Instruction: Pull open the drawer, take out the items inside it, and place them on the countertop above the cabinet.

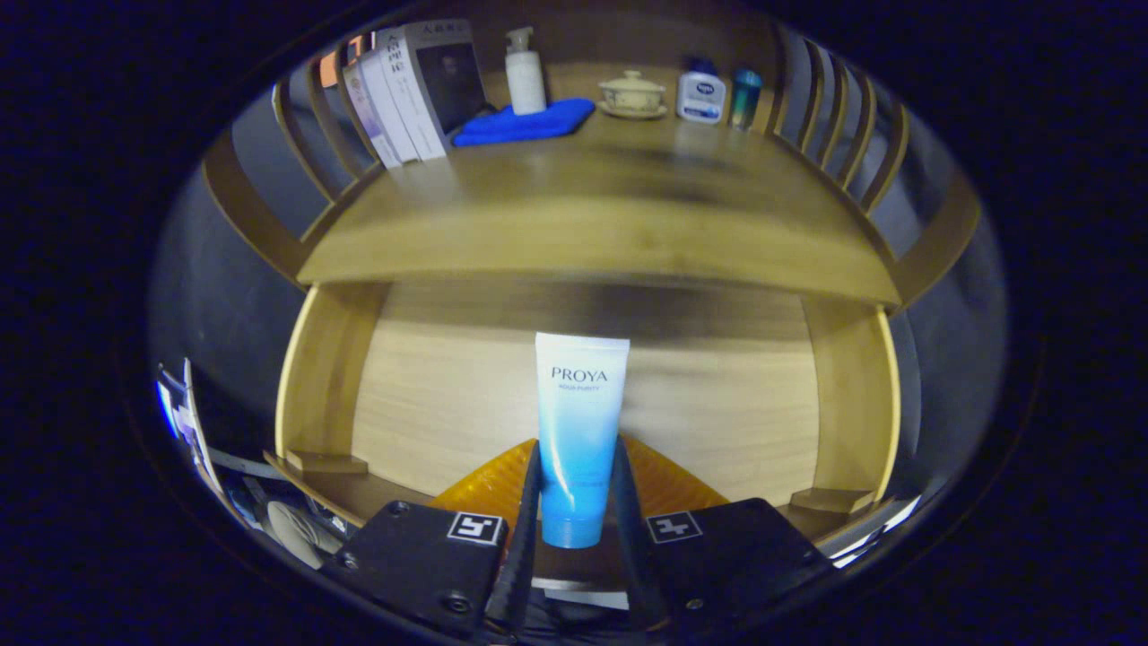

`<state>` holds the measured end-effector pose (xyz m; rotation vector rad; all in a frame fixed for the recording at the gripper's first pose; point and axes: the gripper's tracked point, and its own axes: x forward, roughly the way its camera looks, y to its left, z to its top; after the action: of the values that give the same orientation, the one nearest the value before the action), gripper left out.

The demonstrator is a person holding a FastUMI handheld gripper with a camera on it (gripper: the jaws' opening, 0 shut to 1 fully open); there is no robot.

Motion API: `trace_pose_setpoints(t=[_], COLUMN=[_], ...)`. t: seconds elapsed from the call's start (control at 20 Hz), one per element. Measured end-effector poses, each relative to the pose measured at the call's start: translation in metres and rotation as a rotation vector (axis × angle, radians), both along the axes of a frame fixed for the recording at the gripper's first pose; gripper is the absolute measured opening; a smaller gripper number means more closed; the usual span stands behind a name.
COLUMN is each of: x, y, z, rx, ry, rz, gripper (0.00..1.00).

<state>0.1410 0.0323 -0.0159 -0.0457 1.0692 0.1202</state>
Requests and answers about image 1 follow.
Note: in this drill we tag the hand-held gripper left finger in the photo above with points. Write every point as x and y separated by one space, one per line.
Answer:
421 556

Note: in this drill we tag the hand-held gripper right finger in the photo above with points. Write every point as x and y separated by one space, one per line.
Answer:
735 556

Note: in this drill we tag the wooden drawer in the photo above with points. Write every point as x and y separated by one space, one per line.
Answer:
430 404

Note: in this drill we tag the blue white cosmetic tube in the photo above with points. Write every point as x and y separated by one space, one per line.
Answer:
578 431

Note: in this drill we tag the wooden countertop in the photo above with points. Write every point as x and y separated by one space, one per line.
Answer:
583 206

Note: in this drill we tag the wooden cabinet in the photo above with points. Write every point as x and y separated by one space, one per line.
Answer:
247 211

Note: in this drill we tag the person's leg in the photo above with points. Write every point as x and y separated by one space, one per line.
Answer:
296 534

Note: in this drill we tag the thin purple spine book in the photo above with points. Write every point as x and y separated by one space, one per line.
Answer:
372 117

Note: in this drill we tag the blue folded cloth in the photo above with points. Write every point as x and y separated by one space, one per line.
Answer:
529 124

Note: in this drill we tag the thin white book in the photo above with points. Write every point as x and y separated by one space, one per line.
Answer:
390 108

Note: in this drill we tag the teal slim bottle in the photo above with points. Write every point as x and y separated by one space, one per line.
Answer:
744 99

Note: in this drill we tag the white bottle blue cap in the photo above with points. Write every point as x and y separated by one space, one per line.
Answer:
701 94

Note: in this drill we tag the beige lidded ceramic cup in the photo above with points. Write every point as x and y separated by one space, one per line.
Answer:
632 94

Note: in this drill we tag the thick white dark book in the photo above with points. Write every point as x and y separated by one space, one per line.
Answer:
448 81

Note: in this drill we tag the white pump bottle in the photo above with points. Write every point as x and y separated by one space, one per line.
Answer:
526 81

